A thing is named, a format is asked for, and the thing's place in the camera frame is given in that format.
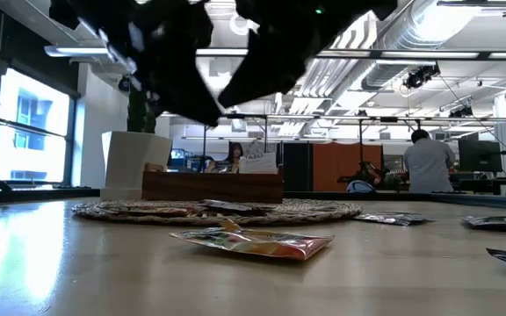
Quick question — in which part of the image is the black partition panel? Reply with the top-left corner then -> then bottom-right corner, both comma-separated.
280,141 -> 314,193

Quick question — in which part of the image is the orange partition panel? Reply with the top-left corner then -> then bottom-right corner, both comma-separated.
312,142 -> 385,193

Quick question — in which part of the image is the person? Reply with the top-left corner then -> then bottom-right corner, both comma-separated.
401,128 -> 456,194
206,142 -> 245,174

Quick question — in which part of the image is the long ceiling light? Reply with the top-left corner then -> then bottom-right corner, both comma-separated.
44,45 -> 113,59

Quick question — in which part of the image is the orange Ahmad tea packet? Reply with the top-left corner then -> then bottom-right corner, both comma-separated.
98,201 -> 192,217

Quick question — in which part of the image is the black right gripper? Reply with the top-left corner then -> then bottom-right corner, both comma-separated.
217,0 -> 336,109

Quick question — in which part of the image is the blue white round object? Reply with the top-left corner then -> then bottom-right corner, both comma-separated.
345,179 -> 376,194

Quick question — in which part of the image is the small black ceiling camera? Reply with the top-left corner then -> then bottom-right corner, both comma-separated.
449,104 -> 474,119

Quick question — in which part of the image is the black computer monitor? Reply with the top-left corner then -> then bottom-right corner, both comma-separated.
458,139 -> 503,174

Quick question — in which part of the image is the brown wooden tea box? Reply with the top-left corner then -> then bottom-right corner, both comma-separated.
141,162 -> 285,204

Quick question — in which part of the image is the white hexagonal planter pot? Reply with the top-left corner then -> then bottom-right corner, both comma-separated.
101,130 -> 173,201

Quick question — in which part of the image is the dark background desk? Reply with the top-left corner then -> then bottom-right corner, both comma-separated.
448,175 -> 506,197

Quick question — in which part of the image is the large window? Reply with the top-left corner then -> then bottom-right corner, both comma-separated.
0,65 -> 77,189

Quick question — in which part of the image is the silver ventilation duct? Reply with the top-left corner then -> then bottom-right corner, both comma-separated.
360,0 -> 485,91

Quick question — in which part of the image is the green cactus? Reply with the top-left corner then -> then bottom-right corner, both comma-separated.
126,85 -> 159,134

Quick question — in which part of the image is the black ceiling camera rig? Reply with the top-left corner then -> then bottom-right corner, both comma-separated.
402,63 -> 442,90

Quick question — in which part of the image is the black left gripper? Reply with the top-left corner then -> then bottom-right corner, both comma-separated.
103,0 -> 222,127

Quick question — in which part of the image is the white Tazo tea packet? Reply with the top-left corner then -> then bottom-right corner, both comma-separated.
238,152 -> 278,175

